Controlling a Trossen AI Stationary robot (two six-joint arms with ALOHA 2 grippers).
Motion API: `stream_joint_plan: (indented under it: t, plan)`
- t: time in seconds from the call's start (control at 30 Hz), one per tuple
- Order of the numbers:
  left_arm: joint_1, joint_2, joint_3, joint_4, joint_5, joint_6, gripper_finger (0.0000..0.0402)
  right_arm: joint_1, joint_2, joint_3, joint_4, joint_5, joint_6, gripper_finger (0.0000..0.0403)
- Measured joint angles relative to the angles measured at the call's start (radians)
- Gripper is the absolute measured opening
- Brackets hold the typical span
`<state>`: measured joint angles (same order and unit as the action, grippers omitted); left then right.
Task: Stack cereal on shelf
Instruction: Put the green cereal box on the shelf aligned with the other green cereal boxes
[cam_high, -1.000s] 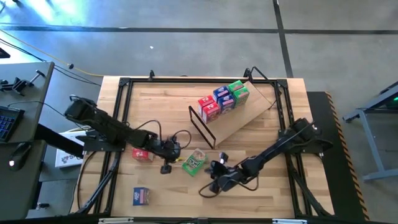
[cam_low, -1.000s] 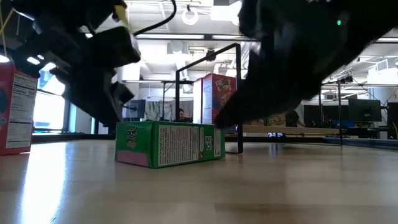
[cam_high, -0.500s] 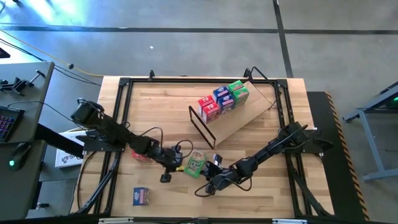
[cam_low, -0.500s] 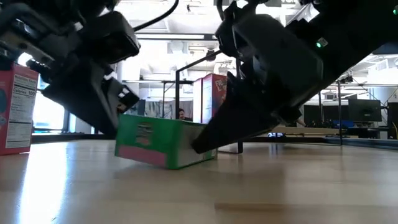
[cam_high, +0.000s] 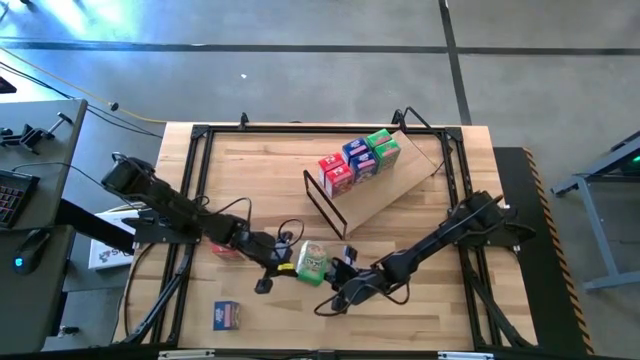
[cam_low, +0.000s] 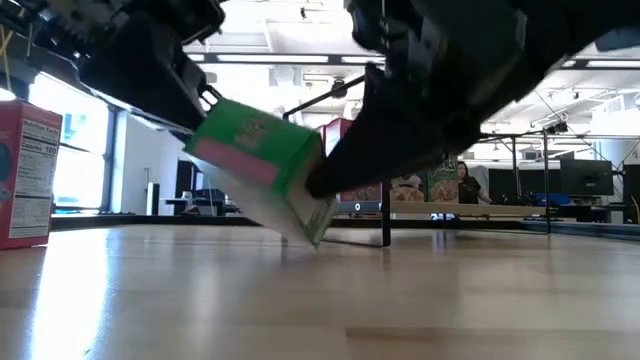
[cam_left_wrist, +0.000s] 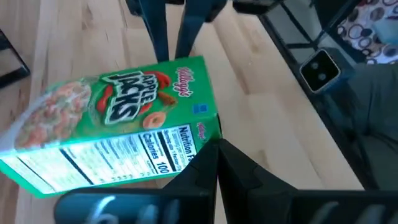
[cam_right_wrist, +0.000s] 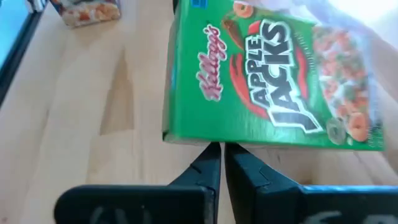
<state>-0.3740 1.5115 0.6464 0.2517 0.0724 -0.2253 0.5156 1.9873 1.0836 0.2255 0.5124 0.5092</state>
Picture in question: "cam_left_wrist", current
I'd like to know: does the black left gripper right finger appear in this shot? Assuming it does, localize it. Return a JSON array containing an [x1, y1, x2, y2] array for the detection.
[[219, 138, 398, 224]]

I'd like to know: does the black aluminium table frame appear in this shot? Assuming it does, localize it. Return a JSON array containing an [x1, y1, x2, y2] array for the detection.
[[231, 0, 383, 191]]

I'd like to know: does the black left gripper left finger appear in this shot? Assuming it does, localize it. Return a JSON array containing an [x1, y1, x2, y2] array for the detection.
[[54, 138, 219, 224]]

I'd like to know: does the green Apple Jacks cereal box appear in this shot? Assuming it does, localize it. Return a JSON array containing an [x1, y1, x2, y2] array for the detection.
[[0, 55, 222, 200]]

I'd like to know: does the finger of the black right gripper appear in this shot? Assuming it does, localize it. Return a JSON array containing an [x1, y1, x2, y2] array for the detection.
[[175, 0, 228, 60], [126, 0, 170, 62]]

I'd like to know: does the wooden shelf with black frame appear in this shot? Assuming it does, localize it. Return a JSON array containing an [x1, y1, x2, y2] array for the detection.
[[0, 29, 31, 90]]

